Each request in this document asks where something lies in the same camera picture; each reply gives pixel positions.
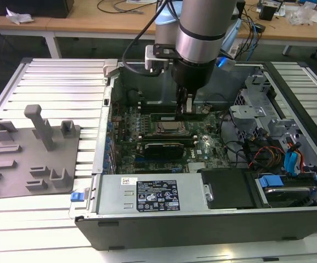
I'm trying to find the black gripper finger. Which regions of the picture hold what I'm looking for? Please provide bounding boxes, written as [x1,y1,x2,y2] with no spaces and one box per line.
[176,87,195,121]

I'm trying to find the green RAM stick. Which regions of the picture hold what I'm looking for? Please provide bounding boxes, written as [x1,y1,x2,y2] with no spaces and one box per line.
[141,99,177,107]
[149,112,206,122]

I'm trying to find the silver CPU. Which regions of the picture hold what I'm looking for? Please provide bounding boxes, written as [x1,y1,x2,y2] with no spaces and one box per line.
[160,121,181,132]

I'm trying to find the green PC motherboard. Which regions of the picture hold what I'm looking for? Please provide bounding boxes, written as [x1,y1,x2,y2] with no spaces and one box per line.
[111,101,232,175]

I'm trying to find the black graphics card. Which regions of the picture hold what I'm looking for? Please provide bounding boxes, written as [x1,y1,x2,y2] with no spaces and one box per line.
[143,141,186,160]

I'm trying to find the silver heatsink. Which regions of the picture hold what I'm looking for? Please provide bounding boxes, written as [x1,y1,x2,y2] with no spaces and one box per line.
[188,161,210,173]

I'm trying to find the silver metal drive cage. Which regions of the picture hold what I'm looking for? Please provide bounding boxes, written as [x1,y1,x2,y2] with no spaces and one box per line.
[228,72,307,154]

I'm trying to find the tall black box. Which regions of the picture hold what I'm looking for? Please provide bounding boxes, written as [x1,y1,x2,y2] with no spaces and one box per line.
[236,0,246,21]

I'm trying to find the black plastic cover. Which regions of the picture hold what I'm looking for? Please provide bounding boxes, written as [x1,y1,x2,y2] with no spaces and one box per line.
[198,168,257,210]

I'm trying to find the small black box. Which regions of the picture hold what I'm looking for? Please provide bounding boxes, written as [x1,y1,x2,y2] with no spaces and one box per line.
[259,4,278,20]

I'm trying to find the wooden desk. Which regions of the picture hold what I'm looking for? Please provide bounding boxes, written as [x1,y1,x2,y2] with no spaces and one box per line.
[0,0,317,58]

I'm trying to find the silver power supply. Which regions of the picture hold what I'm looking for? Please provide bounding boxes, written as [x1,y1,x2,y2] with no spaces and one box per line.
[92,174,212,216]

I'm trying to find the hard disk in blue carrier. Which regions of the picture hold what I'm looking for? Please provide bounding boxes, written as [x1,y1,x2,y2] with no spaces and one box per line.
[255,175,317,209]

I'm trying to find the open PC case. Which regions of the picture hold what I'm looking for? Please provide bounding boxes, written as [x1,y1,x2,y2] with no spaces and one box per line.
[69,59,317,251]

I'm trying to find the clear plastic bags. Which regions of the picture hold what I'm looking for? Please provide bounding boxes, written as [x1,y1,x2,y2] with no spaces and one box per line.
[291,4,314,26]

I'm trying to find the grey parts rack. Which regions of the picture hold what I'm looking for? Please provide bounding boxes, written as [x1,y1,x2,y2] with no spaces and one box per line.
[0,104,82,201]

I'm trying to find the large black device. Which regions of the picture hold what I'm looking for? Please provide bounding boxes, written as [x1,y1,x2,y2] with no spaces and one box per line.
[0,0,74,19]

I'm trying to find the crumpled white paper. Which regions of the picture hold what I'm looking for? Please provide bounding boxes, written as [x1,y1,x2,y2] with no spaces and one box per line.
[6,7,35,26]

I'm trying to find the metal socket cover frame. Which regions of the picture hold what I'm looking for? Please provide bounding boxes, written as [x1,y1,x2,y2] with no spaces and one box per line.
[151,120,189,135]

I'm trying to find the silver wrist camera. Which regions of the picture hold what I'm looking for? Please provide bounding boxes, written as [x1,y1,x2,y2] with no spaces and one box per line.
[215,54,237,72]

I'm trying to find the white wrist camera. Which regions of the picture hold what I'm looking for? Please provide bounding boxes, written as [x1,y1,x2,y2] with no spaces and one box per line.
[144,44,173,75]

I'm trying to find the red yellow power wires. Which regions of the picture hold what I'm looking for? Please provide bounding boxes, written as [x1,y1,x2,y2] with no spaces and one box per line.
[250,146,285,170]

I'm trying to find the blue flat wire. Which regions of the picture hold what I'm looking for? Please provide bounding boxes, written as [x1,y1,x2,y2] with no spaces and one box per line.
[284,140,303,179]

